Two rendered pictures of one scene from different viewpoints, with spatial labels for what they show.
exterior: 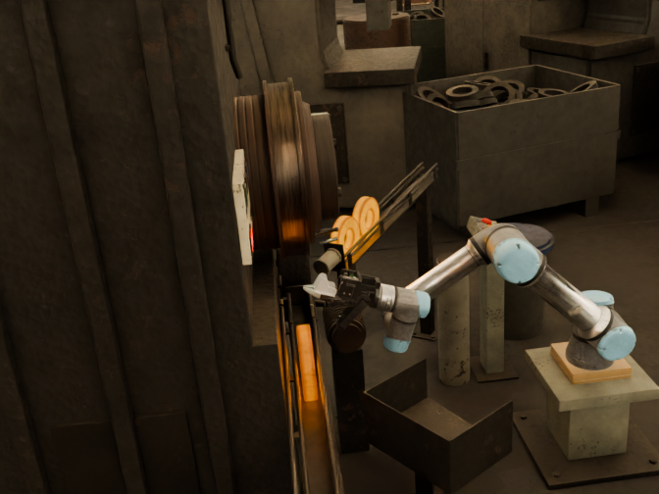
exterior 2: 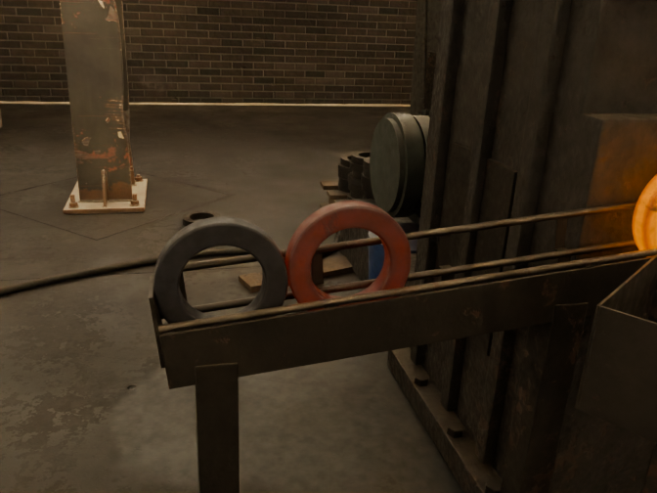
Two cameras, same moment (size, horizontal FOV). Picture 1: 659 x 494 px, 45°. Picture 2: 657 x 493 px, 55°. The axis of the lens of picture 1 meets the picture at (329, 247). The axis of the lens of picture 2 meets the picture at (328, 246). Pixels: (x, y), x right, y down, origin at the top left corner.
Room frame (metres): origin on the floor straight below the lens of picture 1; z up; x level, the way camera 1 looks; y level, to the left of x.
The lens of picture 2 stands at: (0.90, -0.78, 1.02)
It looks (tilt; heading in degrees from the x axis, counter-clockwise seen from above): 21 degrees down; 79
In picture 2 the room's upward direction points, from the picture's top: 3 degrees clockwise
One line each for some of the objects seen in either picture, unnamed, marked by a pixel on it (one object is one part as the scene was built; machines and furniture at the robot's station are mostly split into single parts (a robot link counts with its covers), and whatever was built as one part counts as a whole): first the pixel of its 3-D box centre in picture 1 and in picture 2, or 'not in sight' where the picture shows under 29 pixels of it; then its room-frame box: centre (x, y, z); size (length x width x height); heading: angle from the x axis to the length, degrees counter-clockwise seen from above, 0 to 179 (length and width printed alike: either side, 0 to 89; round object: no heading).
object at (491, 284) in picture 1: (491, 299); not in sight; (2.72, -0.61, 0.31); 0.24 x 0.16 x 0.62; 3
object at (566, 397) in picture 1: (588, 372); not in sight; (2.20, -0.81, 0.28); 0.32 x 0.32 x 0.04; 4
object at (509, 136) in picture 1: (500, 145); not in sight; (4.52, -1.06, 0.39); 1.03 x 0.83 x 0.77; 108
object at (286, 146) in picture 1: (288, 170); not in sight; (2.00, 0.09, 1.11); 0.47 x 0.06 x 0.47; 3
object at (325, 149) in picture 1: (325, 166); not in sight; (2.01, -0.01, 1.11); 0.28 x 0.06 x 0.28; 3
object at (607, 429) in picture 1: (586, 411); not in sight; (2.20, -0.81, 0.13); 0.40 x 0.40 x 0.26; 4
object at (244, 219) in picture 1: (243, 204); not in sight; (1.66, 0.18, 1.15); 0.26 x 0.02 x 0.18; 3
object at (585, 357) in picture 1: (590, 344); not in sight; (2.20, -0.81, 0.39); 0.15 x 0.15 x 0.10
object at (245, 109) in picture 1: (257, 172); not in sight; (2.00, 0.17, 1.12); 0.47 x 0.10 x 0.47; 3
